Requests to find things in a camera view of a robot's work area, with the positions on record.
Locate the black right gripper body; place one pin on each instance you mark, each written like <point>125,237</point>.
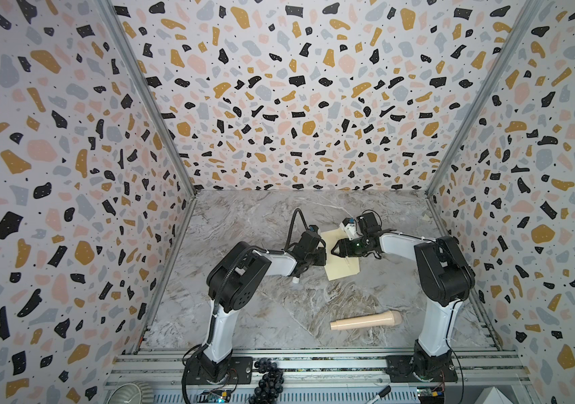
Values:
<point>347,247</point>

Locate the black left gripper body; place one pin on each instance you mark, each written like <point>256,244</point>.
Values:
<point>317,258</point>

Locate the cream paper envelope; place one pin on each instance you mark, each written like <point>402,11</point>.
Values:
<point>336,267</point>

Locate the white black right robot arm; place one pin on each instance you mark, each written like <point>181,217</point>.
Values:
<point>445,277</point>

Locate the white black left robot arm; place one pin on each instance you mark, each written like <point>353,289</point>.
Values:
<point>231,285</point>

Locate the beige toy microphone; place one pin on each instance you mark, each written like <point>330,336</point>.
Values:
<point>385,319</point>

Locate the black bead cluster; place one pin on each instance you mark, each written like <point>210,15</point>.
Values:
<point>270,385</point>

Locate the black marker pen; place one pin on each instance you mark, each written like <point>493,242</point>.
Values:
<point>380,395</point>

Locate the ribbed grey round object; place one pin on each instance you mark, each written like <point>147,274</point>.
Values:
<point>137,392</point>

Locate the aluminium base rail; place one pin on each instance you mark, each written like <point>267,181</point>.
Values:
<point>334,375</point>

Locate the aluminium corner post right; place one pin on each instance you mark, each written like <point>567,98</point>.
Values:
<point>527,14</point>

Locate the aluminium corner post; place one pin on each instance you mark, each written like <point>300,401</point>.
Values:
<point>114,28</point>
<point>527,14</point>

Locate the aluminium corner post left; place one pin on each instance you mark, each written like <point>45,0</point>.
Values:
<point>114,28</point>

